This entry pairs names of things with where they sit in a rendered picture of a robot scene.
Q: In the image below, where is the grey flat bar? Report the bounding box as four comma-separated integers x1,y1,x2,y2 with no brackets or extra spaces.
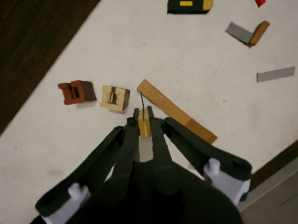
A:
187,164,195,170
256,66,295,83

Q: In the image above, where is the tan wooden block with slot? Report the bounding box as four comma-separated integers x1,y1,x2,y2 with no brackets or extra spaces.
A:
100,85,130,111

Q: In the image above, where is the red flat bar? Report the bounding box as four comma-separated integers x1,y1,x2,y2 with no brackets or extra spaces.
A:
255,0,266,8

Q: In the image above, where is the brown wooden flat bar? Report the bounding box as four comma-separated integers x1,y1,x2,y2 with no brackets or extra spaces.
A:
137,78,218,145

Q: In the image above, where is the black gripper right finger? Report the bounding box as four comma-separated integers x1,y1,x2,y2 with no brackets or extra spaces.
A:
147,106,252,208

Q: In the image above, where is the brown wooden block with slot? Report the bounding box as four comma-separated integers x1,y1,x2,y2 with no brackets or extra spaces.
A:
58,80,96,105

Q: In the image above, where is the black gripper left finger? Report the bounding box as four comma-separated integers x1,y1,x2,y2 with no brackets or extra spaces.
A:
35,108,140,224

